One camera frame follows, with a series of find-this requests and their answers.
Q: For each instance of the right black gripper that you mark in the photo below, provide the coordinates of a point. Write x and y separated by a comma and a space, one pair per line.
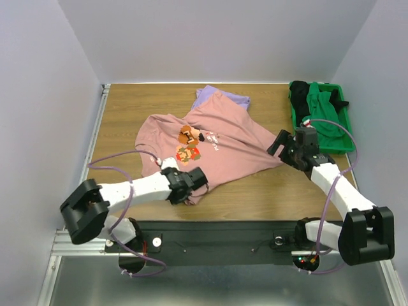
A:
287, 150

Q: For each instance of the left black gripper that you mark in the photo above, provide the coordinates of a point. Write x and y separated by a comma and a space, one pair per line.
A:
189, 195

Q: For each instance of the pink printed t shirt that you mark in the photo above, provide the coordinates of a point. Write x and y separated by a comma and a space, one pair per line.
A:
219, 136

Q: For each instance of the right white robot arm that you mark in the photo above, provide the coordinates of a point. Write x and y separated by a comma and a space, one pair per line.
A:
367, 233

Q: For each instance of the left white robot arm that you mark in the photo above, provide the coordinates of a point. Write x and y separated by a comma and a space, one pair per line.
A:
168, 185

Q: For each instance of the green t shirt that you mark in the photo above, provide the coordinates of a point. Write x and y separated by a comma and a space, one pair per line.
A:
319, 107

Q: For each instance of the black t shirt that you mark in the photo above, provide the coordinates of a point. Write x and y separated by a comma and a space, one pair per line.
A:
298, 91

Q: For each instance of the green plastic bin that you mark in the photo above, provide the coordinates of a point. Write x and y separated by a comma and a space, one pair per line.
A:
347, 143

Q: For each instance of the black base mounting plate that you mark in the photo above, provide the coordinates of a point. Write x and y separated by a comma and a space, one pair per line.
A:
220, 243

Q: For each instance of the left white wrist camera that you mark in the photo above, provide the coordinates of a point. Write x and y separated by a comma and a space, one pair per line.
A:
169, 162

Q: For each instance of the left aluminium rail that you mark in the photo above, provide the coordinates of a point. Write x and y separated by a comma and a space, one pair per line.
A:
89, 127

